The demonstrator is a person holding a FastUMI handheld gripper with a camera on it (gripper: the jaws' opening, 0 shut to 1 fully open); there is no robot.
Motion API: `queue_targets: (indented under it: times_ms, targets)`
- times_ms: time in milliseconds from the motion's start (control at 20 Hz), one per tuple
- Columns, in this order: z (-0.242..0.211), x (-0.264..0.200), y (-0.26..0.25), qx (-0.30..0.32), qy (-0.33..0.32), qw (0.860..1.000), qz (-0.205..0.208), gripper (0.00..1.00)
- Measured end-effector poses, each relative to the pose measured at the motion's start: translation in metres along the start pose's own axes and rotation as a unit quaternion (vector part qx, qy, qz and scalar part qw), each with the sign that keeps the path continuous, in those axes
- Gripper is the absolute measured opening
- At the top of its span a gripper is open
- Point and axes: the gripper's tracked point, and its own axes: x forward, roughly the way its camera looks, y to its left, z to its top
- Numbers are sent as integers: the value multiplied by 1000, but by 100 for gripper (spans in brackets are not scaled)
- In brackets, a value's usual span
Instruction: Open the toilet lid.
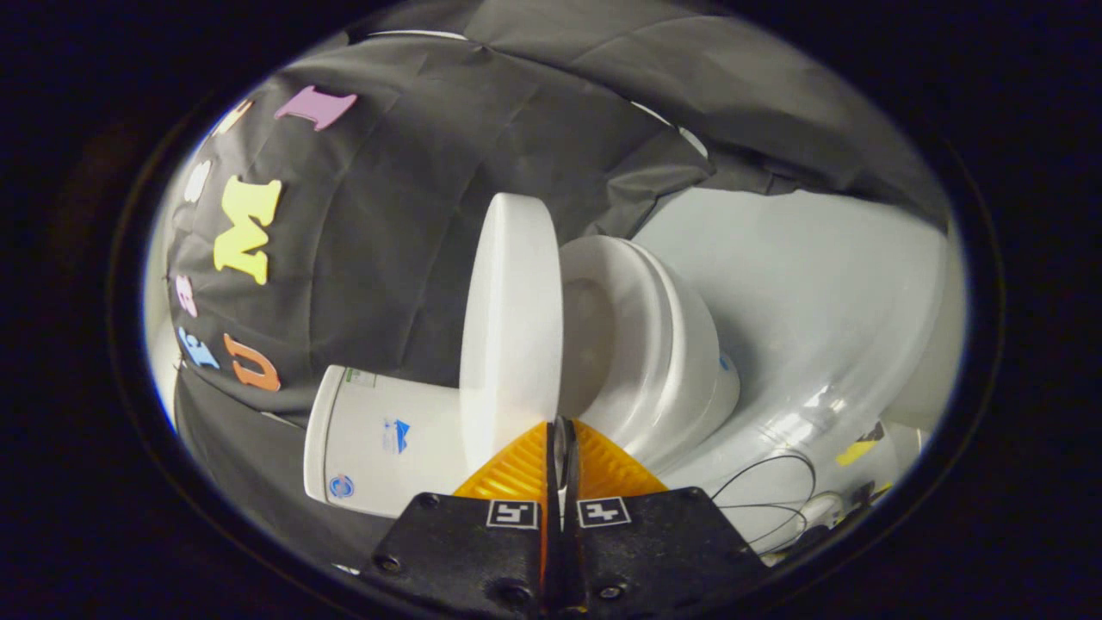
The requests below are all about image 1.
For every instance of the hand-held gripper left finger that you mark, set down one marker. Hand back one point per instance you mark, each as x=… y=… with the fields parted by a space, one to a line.
x=465 y=551

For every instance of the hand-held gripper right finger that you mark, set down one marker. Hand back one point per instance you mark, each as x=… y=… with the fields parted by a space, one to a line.
x=654 y=542

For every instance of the white toilet lid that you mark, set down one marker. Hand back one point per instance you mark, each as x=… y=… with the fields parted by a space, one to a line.
x=512 y=327

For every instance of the yellow tape piece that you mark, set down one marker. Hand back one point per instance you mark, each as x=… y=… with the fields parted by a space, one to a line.
x=857 y=451

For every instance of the black backdrop cloth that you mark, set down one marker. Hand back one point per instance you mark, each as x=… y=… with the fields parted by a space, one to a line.
x=387 y=224

